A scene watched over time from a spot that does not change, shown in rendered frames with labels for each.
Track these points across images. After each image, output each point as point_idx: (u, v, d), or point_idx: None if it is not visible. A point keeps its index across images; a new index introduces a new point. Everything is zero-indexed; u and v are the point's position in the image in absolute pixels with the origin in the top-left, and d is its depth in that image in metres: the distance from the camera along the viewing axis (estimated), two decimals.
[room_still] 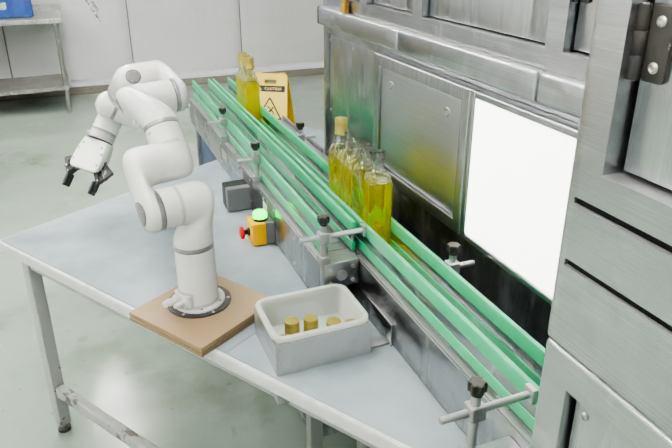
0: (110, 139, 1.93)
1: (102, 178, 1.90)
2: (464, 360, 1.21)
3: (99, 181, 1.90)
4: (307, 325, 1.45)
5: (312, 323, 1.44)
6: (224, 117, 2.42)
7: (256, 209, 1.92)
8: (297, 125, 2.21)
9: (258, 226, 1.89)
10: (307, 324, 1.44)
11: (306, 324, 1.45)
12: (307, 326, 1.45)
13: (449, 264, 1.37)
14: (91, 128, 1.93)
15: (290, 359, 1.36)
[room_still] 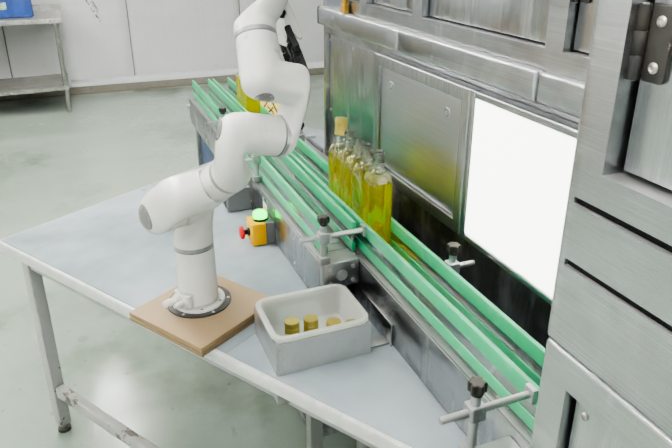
0: None
1: (286, 42, 1.51)
2: (464, 360, 1.21)
3: (289, 47, 1.52)
4: (307, 325, 1.45)
5: (312, 323, 1.44)
6: (224, 117, 2.42)
7: (256, 209, 1.92)
8: None
9: (258, 226, 1.89)
10: (307, 324, 1.44)
11: (306, 324, 1.45)
12: (307, 326, 1.45)
13: (449, 264, 1.37)
14: None
15: (290, 359, 1.36)
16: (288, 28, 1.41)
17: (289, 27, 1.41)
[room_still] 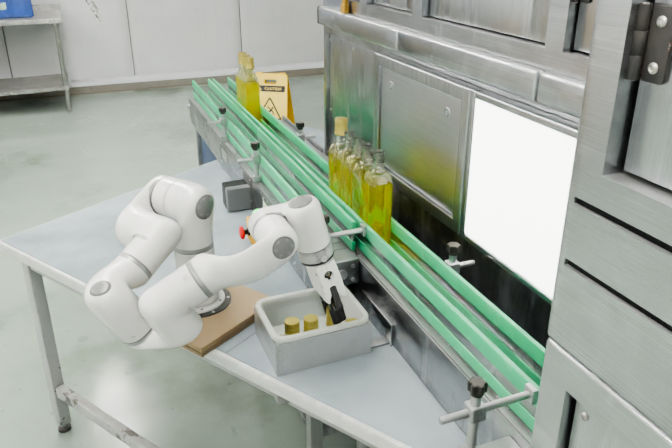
0: None
1: None
2: (464, 360, 1.21)
3: None
4: (307, 325, 1.45)
5: (312, 323, 1.44)
6: (224, 117, 2.42)
7: (256, 209, 1.92)
8: (297, 125, 2.21)
9: None
10: (307, 324, 1.44)
11: (306, 324, 1.45)
12: (307, 326, 1.45)
13: (449, 264, 1.37)
14: (330, 245, 1.34)
15: (290, 359, 1.36)
16: (333, 288, 1.35)
17: (334, 287, 1.35)
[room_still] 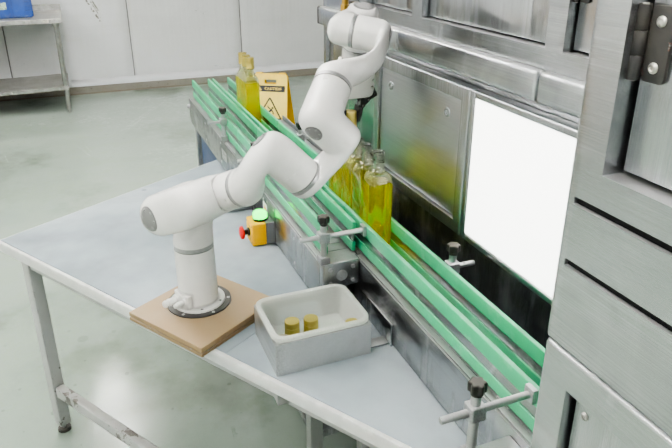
0: (342, 53, 1.55)
1: None
2: (464, 360, 1.21)
3: None
4: (307, 325, 1.45)
5: (312, 323, 1.44)
6: (224, 117, 2.42)
7: (256, 209, 1.92)
8: (297, 125, 2.21)
9: (258, 226, 1.89)
10: (307, 324, 1.44)
11: (306, 324, 1.45)
12: (307, 326, 1.45)
13: (449, 264, 1.37)
14: None
15: (290, 359, 1.36)
16: None
17: None
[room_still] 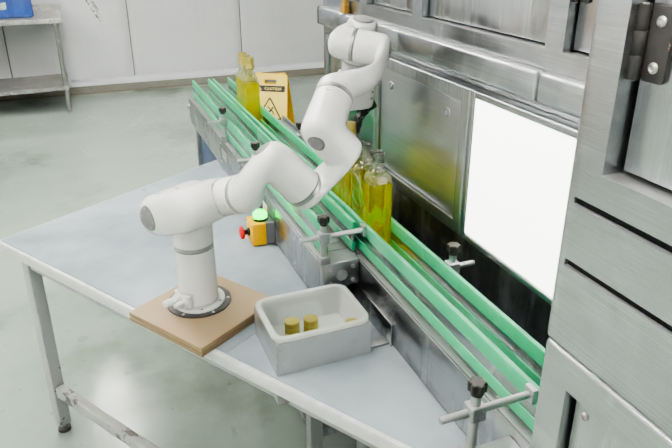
0: (342, 66, 1.56)
1: None
2: (464, 360, 1.21)
3: None
4: (307, 325, 1.45)
5: (312, 323, 1.44)
6: (224, 117, 2.42)
7: (256, 209, 1.92)
8: (297, 125, 2.21)
9: (258, 226, 1.89)
10: (307, 324, 1.44)
11: (306, 324, 1.45)
12: (307, 326, 1.45)
13: (449, 264, 1.37)
14: None
15: (290, 359, 1.36)
16: None
17: None
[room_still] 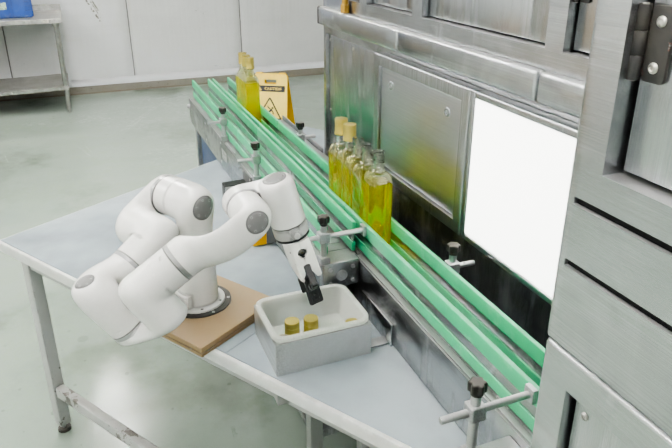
0: None
1: None
2: (464, 360, 1.21)
3: None
4: (307, 325, 1.45)
5: (312, 323, 1.44)
6: (224, 117, 2.42)
7: None
8: (297, 125, 2.21)
9: None
10: (307, 324, 1.44)
11: (306, 324, 1.45)
12: (307, 326, 1.45)
13: (449, 264, 1.37)
14: (304, 223, 1.33)
15: (290, 359, 1.36)
16: (307, 266, 1.35)
17: (308, 265, 1.35)
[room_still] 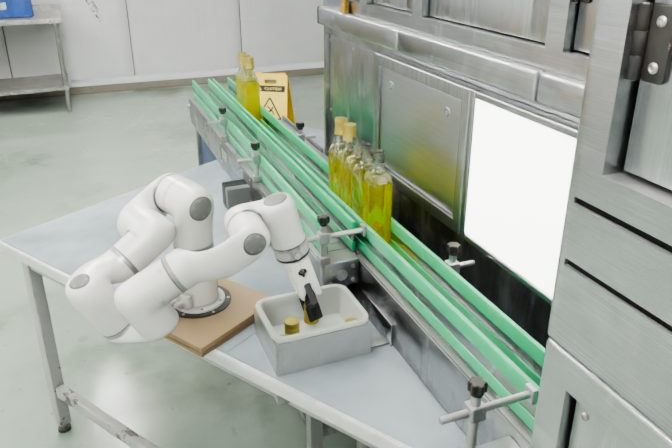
0: None
1: None
2: (464, 360, 1.21)
3: None
4: None
5: None
6: (224, 117, 2.42)
7: None
8: (297, 125, 2.21)
9: None
10: None
11: (306, 310, 1.43)
12: (307, 312, 1.43)
13: (449, 264, 1.37)
14: (305, 243, 1.35)
15: (290, 359, 1.36)
16: (308, 286, 1.37)
17: (309, 285, 1.37)
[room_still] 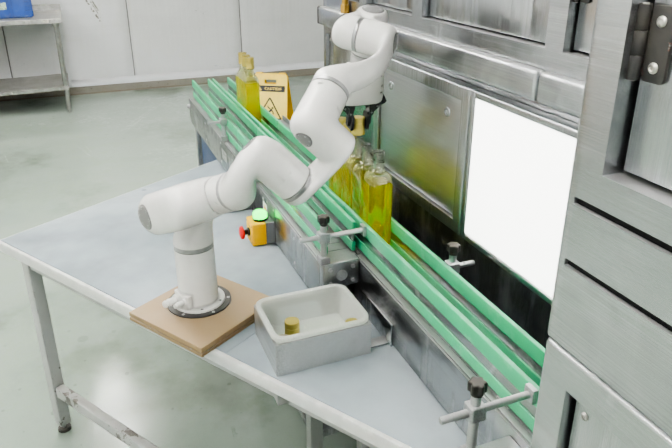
0: (350, 58, 1.50)
1: (343, 107, 1.57)
2: (464, 360, 1.21)
3: (345, 111, 1.58)
4: (364, 121, 1.60)
5: (364, 118, 1.61)
6: (224, 117, 2.42)
7: (256, 209, 1.92)
8: None
9: (258, 226, 1.89)
10: (364, 120, 1.60)
11: (363, 121, 1.59)
12: (363, 123, 1.60)
13: (449, 264, 1.37)
14: None
15: (290, 359, 1.36)
16: None
17: None
